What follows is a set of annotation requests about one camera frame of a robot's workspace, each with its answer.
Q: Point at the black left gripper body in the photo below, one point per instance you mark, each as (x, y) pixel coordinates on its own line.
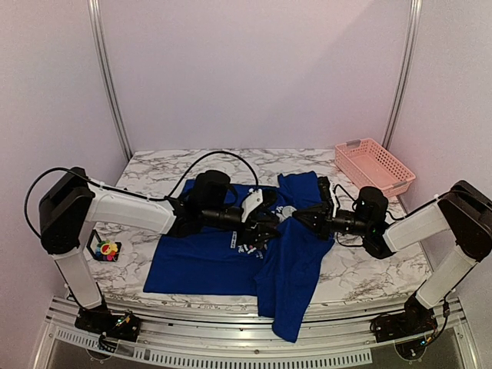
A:
(248, 234)

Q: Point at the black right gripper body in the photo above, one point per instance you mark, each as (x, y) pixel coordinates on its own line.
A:
(327, 216)

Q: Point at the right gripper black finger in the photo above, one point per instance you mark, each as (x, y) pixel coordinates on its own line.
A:
(310, 222)
(313, 212)

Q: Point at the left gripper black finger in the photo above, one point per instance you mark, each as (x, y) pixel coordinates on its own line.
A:
(269, 221)
(264, 236)

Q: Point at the silver round brooch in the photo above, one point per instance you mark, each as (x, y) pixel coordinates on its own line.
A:
(285, 212)

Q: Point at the blue printed t-shirt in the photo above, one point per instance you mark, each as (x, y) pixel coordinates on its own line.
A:
(283, 277)

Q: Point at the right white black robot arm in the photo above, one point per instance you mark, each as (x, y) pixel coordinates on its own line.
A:
(463, 210)

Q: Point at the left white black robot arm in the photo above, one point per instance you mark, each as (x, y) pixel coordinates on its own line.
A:
(212, 202)

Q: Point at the black box with flower brooch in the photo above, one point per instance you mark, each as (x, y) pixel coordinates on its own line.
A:
(92, 243)

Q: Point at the pink perforated plastic basket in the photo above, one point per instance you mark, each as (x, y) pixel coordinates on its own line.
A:
(367, 163)

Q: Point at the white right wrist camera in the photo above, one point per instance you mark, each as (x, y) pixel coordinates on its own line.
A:
(327, 195)

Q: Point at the aluminium front rail frame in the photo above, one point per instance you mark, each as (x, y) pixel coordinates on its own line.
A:
(187, 335)

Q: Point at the right aluminium corner post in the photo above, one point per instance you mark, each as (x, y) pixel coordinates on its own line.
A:
(405, 71)

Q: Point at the aluminium corner post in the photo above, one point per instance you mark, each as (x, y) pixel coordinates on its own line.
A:
(97, 30)
(405, 71)

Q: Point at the left aluminium corner post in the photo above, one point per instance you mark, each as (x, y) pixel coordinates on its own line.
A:
(97, 30)

